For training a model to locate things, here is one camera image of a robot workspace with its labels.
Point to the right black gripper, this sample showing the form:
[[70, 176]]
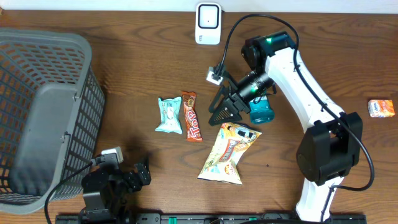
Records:
[[224, 104]]

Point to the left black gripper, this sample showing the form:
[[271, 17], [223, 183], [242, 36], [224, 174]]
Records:
[[135, 183]]

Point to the yellow snack bag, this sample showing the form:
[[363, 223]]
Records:
[[232, 141]]

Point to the teal mouthwash bottle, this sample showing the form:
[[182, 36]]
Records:
[[261, 111]]

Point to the red chocolate bar wrapper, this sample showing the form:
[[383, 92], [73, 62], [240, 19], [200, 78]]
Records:
[[193, 128]]

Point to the mint green snack packet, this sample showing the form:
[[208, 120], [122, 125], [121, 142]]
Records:
[[169, 115]]

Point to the small orange box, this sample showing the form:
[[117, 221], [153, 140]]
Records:
[[381, 108]]

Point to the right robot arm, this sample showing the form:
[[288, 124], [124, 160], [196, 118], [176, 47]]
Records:
[[327, 151]]

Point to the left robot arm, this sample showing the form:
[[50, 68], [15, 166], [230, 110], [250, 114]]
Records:
[[105, 205]]

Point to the white barcode scanner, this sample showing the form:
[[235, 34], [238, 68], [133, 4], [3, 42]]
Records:
[[208, 23]]

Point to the grey plastic shopping basket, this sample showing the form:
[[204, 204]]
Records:
[[51, 111]]

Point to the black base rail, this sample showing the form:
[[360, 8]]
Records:
[[156, 218]]

